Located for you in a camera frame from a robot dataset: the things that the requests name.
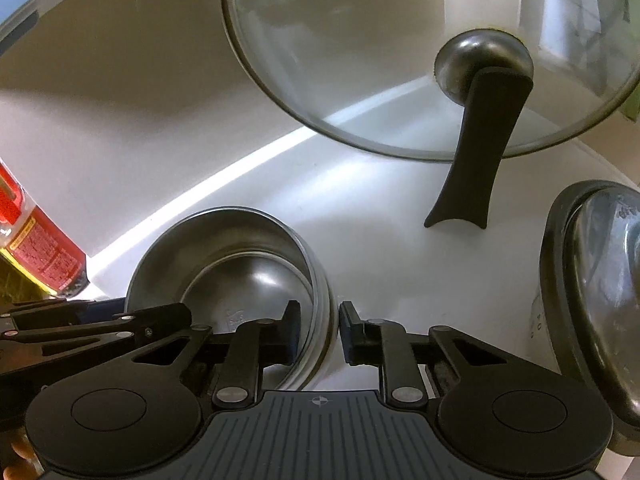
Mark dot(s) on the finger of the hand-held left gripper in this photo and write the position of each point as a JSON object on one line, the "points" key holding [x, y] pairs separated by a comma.
{"points": [[105, 309], [150, 320]]}

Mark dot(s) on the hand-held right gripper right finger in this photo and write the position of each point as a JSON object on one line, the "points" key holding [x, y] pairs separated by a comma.
{"points": [[350, 337]]}

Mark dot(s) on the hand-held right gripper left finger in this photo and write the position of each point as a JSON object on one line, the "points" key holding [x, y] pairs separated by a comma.
{"points": [[293, 332]]}

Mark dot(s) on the small stainless steel bowl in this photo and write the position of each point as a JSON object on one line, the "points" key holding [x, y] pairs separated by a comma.
{"points": [[240, 245]]}

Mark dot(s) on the person's left hand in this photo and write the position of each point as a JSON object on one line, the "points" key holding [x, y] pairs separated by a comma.
{"points": [[22, 452]]}

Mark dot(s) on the steel pot with lid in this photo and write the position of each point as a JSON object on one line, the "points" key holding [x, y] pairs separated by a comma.
{"points": [[600, 310]]}

